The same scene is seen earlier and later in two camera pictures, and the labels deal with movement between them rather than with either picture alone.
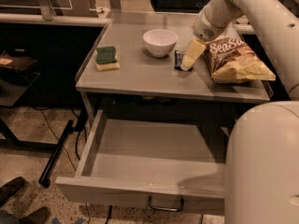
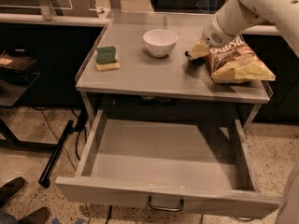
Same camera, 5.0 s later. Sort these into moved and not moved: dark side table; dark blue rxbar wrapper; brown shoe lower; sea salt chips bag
Moved: dark blue rxbar wrapper
Not moved: sea salt chips bag; dark side table; brown shoe lower
